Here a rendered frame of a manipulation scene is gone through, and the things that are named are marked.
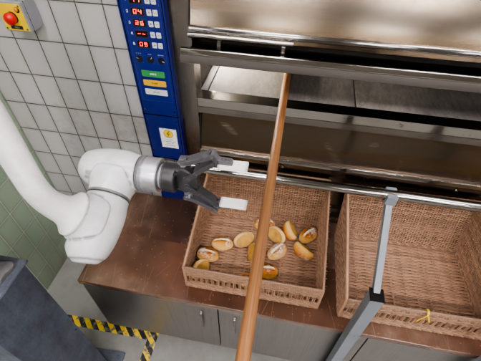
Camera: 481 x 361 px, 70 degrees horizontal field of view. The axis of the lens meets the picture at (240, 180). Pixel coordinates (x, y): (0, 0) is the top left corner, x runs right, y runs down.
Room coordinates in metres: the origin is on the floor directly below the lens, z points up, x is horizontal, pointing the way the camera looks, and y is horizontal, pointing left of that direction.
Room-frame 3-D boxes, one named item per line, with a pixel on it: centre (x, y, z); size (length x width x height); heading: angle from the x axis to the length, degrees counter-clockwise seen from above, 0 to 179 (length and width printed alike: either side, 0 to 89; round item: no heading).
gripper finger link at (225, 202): (0.57, 0.02, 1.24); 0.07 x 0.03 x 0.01; 81
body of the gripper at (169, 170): (0.59, 0.15, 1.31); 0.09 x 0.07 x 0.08; 81
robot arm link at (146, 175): (0.60, 0.22, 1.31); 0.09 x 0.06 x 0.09; 171
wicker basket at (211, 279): (0.86, -0.09, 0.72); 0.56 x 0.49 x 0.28; 80
